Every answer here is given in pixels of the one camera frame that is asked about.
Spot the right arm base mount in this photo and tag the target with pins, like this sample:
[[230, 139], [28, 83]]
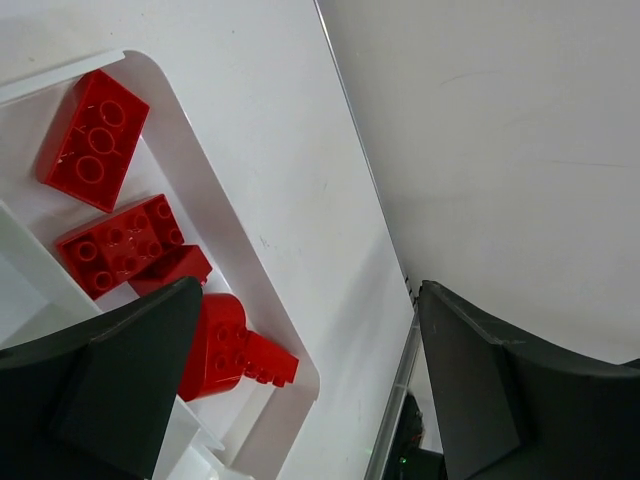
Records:
[[406, 459]]

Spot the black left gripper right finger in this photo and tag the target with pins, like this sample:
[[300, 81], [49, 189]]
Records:
[[511, 405]]

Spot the aluminium rail right side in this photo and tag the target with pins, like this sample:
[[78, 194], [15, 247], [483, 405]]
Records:
[[399, 388]]

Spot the small red lego brick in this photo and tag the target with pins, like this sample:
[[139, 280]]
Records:
[[182, 261]]

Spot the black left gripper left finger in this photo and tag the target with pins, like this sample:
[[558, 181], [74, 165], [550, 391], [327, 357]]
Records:
[[93, 401]]

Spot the red arch lego brick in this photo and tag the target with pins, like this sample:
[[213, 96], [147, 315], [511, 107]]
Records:
[[217, 358]]

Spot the white compartment tray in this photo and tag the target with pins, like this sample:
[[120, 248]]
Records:
[[250, 429]]

